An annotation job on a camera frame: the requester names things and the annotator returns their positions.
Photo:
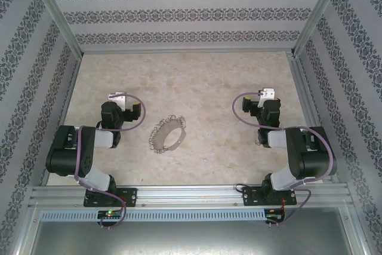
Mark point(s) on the aluminium side rail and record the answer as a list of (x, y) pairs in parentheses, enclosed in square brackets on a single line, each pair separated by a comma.
[(68, 93), (305, 93)]

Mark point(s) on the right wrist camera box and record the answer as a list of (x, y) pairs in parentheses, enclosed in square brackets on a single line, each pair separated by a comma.
[(267, 92)]

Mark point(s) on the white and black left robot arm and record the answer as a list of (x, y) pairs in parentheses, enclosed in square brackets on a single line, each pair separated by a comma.
[(64, 150)]

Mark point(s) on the aluminium frame beam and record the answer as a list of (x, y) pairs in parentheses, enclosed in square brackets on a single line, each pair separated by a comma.
[(356, 234), (25, 234)]

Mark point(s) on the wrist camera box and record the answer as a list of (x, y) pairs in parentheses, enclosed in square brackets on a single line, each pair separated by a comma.
[(267, 92), (119, 97)]

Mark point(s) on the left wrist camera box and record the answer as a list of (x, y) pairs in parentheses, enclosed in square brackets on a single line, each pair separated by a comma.
[(119, 97)]

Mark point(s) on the small circuit board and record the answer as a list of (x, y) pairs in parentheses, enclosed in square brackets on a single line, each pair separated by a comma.
[(274, 215), (110, 214)]

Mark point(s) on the aluminium mounting rail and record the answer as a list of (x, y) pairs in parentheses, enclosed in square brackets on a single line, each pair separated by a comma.
[(191, 196)]

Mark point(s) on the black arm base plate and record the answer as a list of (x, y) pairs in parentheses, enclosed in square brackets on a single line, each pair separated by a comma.
[(129, 197), (250, 196)]

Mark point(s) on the grey metal sheet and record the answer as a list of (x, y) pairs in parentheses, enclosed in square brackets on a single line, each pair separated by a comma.
[(191, 240)]

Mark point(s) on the metal keyring with small rings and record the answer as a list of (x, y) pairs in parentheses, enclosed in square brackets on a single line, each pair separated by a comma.
[(161, 139)]

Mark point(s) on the aluminium corner post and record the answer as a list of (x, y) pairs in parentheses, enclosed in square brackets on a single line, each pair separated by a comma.
[(317, 13), (56, 13)]

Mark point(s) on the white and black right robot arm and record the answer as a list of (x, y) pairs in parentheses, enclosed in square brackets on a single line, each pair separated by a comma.
[(313, 162)]

